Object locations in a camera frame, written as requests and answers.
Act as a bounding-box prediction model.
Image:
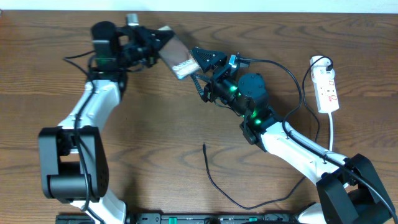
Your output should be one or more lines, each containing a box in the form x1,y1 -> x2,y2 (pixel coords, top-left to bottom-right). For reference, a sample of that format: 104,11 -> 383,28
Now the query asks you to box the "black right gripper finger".
190,47 -> 227,72
190,73 -> 210,96

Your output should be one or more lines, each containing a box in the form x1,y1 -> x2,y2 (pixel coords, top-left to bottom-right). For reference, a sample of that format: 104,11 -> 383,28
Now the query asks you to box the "black charger cable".
202,55 -> 334,210

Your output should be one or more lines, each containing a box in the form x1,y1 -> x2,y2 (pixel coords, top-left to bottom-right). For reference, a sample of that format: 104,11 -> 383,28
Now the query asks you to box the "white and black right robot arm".
190,47 -> 397,223

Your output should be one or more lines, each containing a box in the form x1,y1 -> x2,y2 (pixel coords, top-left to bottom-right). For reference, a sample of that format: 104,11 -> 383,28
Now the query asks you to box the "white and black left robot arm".
38,21 -> 175,223

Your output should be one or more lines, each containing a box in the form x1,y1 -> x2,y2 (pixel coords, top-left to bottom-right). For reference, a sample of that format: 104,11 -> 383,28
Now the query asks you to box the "white power strip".
310,55 -> 340,114

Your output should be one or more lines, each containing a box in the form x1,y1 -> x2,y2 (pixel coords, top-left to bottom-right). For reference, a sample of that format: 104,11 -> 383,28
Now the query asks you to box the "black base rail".
55,212 -> 299,224

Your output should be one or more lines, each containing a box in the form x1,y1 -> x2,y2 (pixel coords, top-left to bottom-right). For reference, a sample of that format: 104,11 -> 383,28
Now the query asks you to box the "black right camera cable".
236,52 -> 398,218

